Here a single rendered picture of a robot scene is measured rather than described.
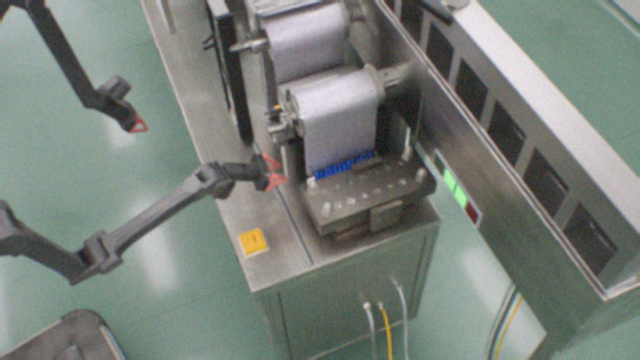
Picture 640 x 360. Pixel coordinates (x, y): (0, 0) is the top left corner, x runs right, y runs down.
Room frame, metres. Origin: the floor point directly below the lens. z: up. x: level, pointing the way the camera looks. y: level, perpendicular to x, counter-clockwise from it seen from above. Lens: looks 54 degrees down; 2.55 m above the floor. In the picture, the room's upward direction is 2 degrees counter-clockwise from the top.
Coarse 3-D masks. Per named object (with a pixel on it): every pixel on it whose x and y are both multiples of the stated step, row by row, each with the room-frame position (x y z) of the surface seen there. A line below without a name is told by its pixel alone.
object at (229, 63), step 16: (208, 0) 1.51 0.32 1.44; (208, 16) 1.55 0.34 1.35; (224, 16) 1.43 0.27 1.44; (224, 32) 1.42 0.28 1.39; (224, 48) 1.42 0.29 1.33; (224, 64) 1.42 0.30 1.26; (240, 64) 1.43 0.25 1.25; (224, 80) 1.55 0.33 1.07; (240, 80) 1.43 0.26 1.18; (240, 96) 1.42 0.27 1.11; (240, 112) 1.42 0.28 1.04; (240, 128) 1.42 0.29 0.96
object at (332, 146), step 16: (336, 128) 1.19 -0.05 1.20; (352, 128) 1.21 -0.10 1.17; (368, 128) 1.23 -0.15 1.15; (304, 144) 1.15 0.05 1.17; (320, 144) 1.17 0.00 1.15; (336, 144) 1.19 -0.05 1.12; (352, 144) 1.21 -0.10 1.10; (368, 144) 1.23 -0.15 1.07; (320, 160) 1.17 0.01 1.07; (336, 160) 1.19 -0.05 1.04
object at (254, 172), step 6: (252, 156) 1.14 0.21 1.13; (252, 162) 1.13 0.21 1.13; (258, 162) 1.11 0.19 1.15; (246, 168) 1.08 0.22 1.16; (252, 168) 1.08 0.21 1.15; (258, 168) 1.09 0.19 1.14; (246, 174) 1.06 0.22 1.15; (252, 174) 1.07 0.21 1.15; (258, 174) 1.07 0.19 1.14; (264, 174) 1.06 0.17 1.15; (246, 180) 1.06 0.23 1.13; (252, 180) 1.06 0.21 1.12; (258, 180) 1.07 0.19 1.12; (264, 180) 1.05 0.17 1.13; (258, 186) 1.05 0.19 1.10
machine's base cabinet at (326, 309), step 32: (224, 224) 1.49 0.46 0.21; (384, 256) 0.97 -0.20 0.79; (416, 256) 1.02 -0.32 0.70; (288, 288) 0.85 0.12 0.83; (320, 288) 0.89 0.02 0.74; (352, 288) 0.93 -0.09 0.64; (384, 288) 0.98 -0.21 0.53; (416, 288) 1.03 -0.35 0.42; (288, 320) 0.84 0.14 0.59; (320, 320) 0.89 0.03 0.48; (352, 320) 0.93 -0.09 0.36; (384, 320) 0.99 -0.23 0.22; (288, 352) 0.83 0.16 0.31; (320, 352) 0.88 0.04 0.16
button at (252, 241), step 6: (258, 228) 1.02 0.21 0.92; (246, 234) 1.00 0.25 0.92; (252, 234) 1.00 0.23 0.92; (258, 234) 0.99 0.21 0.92; (246, 240) 0.97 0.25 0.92; (252, 240) 0.97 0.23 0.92; (258, 240) 0.97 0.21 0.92; (264, 240) 0.97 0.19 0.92; (246, 246) 0.95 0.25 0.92; (252, 246) 0.95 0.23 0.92; (258, 246) 0.95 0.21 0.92; (264, 246) 0.95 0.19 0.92; (246, 252) 0.93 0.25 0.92; (252, 252) 0.94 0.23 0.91
